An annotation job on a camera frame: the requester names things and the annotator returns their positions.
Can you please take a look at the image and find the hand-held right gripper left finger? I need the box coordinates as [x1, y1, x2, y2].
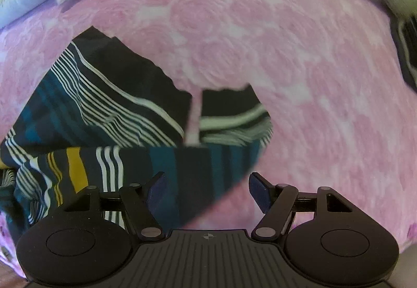
[62, 171, 166, 241]

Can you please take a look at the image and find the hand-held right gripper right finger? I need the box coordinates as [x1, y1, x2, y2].
[248, 172, 354, 240]

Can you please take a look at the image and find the dark object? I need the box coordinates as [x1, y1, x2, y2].
[389, 12, 417, 93]

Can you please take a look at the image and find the pink rose-pattern blanket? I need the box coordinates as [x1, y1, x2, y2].
[0, 0, 417, 277]

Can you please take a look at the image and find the dark striped cloth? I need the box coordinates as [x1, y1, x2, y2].
[0, 26, 273, 238]

